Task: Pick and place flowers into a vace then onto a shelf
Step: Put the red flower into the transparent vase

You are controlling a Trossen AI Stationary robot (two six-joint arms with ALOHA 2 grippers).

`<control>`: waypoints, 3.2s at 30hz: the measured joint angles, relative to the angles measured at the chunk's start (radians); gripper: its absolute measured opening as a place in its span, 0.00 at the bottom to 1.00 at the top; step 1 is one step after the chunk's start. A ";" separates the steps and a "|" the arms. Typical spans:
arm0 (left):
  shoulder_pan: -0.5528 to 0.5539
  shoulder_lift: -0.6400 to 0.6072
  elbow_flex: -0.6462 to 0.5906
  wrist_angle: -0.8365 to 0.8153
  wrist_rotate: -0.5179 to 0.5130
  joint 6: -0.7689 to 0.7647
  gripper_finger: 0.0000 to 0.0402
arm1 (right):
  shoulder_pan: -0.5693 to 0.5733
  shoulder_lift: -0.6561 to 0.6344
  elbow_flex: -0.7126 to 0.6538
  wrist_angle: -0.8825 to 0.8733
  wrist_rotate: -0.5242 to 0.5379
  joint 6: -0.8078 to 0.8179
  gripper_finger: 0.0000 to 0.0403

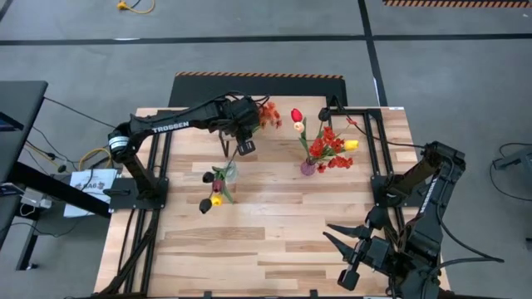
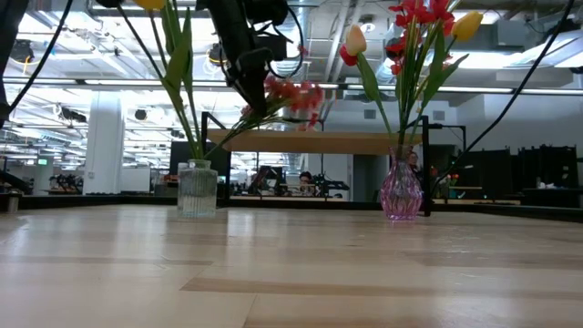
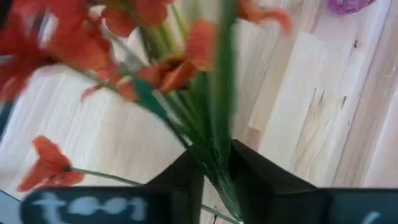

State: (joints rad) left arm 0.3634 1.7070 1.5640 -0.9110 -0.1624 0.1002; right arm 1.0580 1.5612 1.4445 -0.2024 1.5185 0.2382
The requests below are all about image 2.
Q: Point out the yellow artificial tulip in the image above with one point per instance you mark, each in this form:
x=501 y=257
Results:
x=150 y=3
x=467 y=26

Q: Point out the black ceiling device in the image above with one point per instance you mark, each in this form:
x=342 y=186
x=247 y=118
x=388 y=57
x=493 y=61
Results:
x=21 y=50
x=214 y=54
x=140 y=114

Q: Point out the clear ribbed glass vase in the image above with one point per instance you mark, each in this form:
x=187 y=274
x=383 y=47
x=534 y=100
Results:
x=197 y=189

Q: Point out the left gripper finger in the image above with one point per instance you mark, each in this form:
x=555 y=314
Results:
x=263 y=93
x=250 y=98

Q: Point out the black office partition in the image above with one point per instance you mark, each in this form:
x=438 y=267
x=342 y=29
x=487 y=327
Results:
x=546 y=173

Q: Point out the wooden shelf black frame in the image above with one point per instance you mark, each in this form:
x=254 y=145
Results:
x=319 y=142

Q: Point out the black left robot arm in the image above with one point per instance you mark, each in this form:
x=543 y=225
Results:
x=228 y=23

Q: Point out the white round pillar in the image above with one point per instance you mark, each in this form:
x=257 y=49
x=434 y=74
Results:
x=104 y=136

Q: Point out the long ceiling light strip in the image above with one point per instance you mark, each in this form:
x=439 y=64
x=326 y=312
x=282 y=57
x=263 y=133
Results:
x=114 y=82
x=473 y=89

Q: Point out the black background robot arm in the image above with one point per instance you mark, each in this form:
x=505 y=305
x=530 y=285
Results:
x=330 y=184

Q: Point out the orange artificial flower bunch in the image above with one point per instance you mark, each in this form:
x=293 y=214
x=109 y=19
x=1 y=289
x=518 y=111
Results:
x=421 y=13
x=296 y=95

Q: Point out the cream artificial tulip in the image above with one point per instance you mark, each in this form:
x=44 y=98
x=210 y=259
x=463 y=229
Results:
x=355 y=40

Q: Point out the pink ribbed glass vase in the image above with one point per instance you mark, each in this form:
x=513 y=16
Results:
x=401 y=193

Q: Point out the person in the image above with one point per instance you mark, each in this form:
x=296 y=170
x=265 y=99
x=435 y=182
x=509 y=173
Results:
x=413 y=160
x=305 y=180

